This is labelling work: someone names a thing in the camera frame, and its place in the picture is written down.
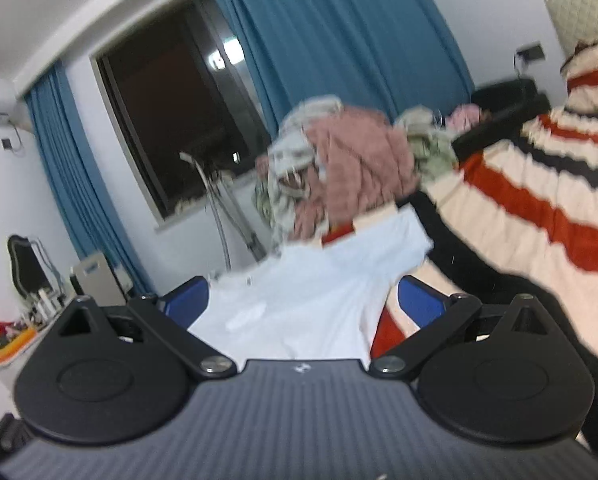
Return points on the small wall switch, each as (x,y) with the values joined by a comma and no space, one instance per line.
(7,143)

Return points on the red black striped knit blanket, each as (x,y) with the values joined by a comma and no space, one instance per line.
(529,200)

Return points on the dark window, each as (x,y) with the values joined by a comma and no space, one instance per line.
(169,110)

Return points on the narrow blue curtain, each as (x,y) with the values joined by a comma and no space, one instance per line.
(79,170)

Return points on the wide blue curtain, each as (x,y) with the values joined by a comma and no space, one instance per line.
(339,35)

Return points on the small pink cloth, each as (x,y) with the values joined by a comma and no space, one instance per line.
(464,116)

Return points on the metal garment steamer stand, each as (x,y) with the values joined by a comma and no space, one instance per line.
(222,230)

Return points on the orange tray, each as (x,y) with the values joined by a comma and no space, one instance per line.
(11,345)

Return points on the pink fuzzy garment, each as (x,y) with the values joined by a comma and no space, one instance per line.
(359,160)

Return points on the green floral cloth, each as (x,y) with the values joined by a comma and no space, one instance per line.
(431,152)

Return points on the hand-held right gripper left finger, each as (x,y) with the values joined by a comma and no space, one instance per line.
(186,300)

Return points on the grey box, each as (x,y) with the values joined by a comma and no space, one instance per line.
(96,275)

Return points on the white floral garment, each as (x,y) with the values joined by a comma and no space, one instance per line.
(289,145)

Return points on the white shirt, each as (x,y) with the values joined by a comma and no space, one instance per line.
(304,300)

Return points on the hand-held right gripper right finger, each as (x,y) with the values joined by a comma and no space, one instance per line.
(421,302)

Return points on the black white gaming chair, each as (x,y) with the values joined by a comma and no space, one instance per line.
(24,265)

